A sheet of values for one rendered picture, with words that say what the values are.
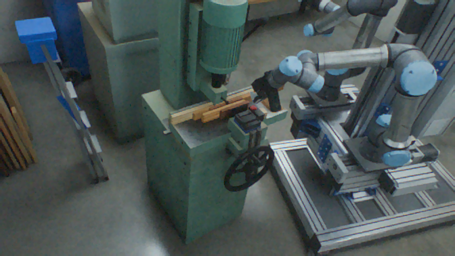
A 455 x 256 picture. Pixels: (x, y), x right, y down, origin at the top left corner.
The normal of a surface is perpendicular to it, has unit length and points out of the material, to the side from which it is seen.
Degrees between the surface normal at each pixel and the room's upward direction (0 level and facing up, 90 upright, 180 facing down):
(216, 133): 0
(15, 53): 90
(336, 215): 0
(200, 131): 0
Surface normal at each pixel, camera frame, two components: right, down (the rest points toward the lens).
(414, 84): -0.10, 0.57
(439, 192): 0.11, -0.73
